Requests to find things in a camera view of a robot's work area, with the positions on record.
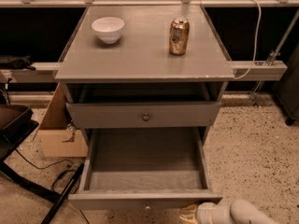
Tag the dark cabinet at right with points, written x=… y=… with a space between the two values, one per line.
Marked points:
x=287 y=89

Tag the gold soda can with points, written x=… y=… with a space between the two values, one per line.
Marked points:
x=178 y=36

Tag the grey drawer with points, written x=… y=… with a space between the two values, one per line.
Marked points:
x=143 y=115
x=144 y=169

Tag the grey drawer cabinet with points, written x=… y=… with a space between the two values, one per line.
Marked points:
x=144 y=66

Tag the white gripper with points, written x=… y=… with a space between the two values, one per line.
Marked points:
x=204 y=213

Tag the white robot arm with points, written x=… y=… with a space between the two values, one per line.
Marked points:
x=237 y=212

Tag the black stand leg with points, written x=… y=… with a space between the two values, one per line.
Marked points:
x=62 y=197

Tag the cardboard box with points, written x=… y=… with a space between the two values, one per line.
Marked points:
x=58 y=136

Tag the white ceramic bowl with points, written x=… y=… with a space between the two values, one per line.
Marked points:
x=108 y=29

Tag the metal rail frame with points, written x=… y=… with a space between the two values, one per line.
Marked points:
x=261 y=70

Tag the black tray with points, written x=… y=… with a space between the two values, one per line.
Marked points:
x=16 y=124

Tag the grey top drawer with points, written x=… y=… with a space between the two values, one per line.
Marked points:
x=143 y=115

